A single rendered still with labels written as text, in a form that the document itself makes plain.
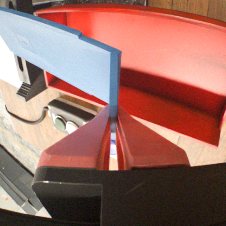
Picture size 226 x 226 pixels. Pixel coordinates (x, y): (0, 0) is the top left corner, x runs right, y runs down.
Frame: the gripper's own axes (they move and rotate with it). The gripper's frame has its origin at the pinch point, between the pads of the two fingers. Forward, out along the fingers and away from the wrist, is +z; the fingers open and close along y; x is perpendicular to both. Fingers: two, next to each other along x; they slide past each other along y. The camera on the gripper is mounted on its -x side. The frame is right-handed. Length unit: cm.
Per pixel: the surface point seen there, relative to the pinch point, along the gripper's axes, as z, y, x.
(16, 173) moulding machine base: 255, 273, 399
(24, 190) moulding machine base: 206, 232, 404
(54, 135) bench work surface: 25.7, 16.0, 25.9
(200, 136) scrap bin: 3.4, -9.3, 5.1
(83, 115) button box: 16.2, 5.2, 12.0
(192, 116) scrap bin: 6.9, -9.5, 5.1
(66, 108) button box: 18.5, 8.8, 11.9
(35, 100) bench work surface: 27.8, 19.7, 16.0
